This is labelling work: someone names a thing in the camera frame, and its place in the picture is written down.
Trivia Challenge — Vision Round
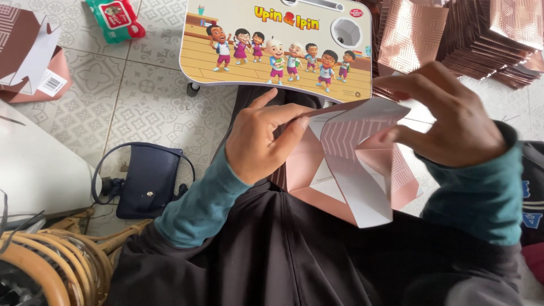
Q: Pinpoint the person's right hand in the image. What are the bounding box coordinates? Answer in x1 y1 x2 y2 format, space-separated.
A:
372 61 508 168

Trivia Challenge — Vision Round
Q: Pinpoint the person's left hand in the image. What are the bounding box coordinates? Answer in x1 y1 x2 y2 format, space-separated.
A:
224 88 317 186

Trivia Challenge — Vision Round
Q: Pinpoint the stack of pink folded bags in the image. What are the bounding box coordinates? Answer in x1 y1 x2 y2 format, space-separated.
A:
365 0 544 100

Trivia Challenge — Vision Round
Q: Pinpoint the cartoon print lap desk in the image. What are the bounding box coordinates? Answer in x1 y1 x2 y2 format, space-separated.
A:
179 0 374 104

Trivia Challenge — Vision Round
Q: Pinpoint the dark printed garment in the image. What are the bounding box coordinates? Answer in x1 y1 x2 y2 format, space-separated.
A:
519 140 544 285

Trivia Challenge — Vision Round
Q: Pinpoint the person's black skirt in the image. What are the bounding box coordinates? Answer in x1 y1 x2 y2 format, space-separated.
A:
104 85 525 306

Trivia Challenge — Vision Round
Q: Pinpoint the navy blue sling purse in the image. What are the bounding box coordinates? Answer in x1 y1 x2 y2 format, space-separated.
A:
91 142 196 220

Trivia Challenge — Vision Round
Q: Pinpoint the wet wipes packet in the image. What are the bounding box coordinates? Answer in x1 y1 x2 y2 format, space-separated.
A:
84 0 146 44

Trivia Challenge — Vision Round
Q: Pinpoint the white plastic sheet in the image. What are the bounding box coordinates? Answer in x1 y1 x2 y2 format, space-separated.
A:
0 100 103 222

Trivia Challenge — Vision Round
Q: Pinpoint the brown and pink paper bag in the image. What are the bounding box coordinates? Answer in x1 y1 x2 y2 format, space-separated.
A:
0 4 73 104

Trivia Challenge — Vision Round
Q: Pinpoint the rattan chair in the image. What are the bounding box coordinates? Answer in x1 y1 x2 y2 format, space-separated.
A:
0 208 154 306

